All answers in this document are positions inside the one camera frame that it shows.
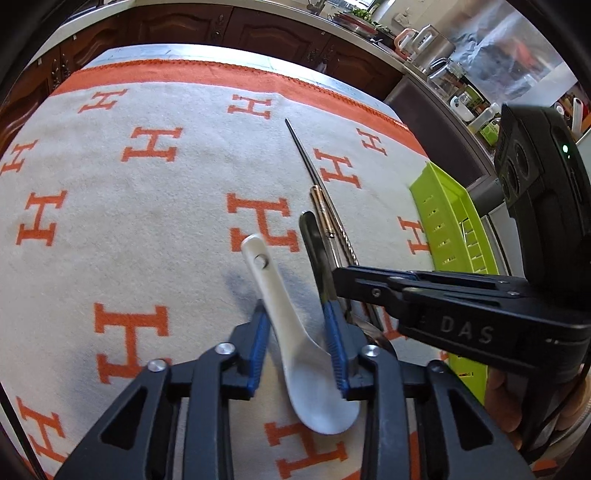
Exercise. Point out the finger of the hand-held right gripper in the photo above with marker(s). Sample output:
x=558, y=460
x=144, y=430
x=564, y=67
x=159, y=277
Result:
x=364, y=288

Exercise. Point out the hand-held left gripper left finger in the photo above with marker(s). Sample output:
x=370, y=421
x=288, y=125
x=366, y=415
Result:
x=259, y=350

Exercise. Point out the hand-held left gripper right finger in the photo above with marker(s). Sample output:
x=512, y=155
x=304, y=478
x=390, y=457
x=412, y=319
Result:
x=334, y=355

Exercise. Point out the white ceramic soup spoon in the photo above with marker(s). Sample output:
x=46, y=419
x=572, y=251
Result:
x=300, y=369

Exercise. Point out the green plastic utensil tray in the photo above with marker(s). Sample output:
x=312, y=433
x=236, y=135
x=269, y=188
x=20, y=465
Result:
x=443, y=207

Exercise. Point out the person's right hand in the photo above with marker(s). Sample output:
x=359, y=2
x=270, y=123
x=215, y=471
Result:
x=505, y=397

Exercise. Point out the green bottle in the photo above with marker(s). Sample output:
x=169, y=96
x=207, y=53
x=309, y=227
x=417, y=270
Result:
x=490, y=131

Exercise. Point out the stainless steel appliance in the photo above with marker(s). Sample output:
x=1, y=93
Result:
x=438, y=134

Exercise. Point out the steel chopstick with black tip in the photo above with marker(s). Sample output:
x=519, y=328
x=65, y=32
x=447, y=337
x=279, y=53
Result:
x=304, y=152

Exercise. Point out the white jar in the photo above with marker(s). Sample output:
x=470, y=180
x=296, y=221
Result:
x=461, y=106

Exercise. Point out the orange and grey patterned blanket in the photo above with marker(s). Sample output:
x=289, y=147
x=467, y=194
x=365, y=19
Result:
x=138, y=230

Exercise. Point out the glass kettle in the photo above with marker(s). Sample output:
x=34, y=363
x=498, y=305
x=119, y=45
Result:
x=445, y=76

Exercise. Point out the crinkled plastic sheet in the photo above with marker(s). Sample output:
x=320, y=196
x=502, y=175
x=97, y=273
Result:
x=512, y=46

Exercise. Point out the steel pot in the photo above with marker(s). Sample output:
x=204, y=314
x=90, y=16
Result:
x=436, y=48

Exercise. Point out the white and pink cup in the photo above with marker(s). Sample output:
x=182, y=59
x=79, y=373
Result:
x=406, y=44

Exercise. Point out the white kitchen countertop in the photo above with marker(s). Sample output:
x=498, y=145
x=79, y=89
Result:
x=258, y=8

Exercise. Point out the brown wooden kitchen cabinet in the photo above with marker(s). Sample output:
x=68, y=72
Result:
x=184, y=25

